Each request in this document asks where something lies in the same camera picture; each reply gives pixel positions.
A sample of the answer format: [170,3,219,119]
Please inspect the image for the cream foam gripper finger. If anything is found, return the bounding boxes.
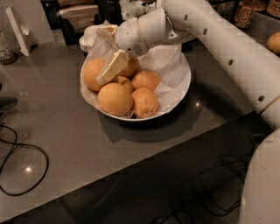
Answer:
[96,50,130,86]
[96,24,118,43]

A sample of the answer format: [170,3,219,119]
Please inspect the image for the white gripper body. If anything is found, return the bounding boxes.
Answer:
[115,8,171,58]

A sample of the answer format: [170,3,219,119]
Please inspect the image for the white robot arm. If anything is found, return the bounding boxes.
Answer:
[97,0,280,224]

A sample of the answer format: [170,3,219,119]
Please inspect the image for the white bowl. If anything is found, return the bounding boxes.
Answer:
[80,45,191,122]

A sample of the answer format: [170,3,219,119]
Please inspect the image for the small orange centre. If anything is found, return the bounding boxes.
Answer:
[113,76,134,93]

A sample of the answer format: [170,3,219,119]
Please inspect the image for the white stacked plates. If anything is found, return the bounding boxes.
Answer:
[79,24,101,53]

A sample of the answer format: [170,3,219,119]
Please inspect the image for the large orange front left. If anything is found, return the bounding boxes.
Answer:
[97,83,133,116]

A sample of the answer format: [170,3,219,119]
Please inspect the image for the white paper liner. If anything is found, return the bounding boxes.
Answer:
[80,22,191,122]

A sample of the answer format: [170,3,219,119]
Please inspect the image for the white board stand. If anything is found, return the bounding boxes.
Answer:
[6,5,31,56]

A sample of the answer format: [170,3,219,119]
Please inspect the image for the jar of nuts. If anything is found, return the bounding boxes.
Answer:
[233,0,254,29]

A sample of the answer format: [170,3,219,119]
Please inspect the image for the black cable on table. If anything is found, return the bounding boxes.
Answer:
[0,124,50,197]

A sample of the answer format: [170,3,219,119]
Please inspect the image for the black cables on floor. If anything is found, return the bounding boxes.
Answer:
[150,151,255,224]

